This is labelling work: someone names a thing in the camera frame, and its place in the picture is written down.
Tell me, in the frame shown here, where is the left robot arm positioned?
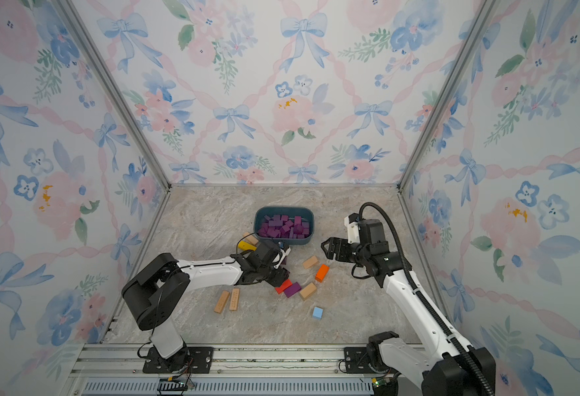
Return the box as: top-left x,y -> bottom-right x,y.
121,240 -> 291,374

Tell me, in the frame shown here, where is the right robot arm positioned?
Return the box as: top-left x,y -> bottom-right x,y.
321,214 -> 496,395

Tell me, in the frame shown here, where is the natural wood brick near bin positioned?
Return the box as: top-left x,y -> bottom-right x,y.
244,233 -> 258,246

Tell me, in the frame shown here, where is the teal plastic storage bin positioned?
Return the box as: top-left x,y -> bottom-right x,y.
254,206 -> 316,245

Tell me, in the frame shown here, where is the yellow long brick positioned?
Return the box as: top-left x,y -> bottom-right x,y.
238,241 -> 256,251

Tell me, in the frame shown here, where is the orange brick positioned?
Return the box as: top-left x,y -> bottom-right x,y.
315,264 -> 329,282

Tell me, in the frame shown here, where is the natural wood brick right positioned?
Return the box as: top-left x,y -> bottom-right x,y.
302,256 -> 320,269

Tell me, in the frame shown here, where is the red rectangular brick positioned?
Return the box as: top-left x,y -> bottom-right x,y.
275,279 -> 293,295

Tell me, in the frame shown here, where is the purple brick beside red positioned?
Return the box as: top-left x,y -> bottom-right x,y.
283,282 -> 302,298

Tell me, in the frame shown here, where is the natural wood long brick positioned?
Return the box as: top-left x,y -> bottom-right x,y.
214,290 -> 230,314
229,288 -> 240,312

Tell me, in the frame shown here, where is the natural wood brick lower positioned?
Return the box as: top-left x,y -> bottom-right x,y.
299,282 -> 317,300

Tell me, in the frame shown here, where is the natural wood long brick left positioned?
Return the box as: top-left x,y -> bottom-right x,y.
214,290 -> 230,314

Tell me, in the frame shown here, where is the light blue cube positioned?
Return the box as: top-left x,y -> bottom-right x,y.
312,307 -> 324,319

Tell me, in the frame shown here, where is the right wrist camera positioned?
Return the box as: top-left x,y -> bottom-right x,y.
344,213 -> 360,244

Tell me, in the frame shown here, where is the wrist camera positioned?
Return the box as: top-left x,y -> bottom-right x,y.
276,247 -> 291,267
344,213 -> 360,244

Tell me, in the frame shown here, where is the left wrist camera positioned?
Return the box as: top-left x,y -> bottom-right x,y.
276,247 -> 291,267

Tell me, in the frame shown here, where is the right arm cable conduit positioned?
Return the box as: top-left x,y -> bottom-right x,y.
358,201 -> 496,396

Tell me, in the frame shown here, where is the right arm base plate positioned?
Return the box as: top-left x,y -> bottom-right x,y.
341,346 -> 383,375

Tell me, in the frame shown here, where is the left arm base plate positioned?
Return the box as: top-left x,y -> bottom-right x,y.
142,346 -> 215,375

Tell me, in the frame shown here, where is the aluminium front rail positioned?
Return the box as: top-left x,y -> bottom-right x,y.
59,342 -> 489,396

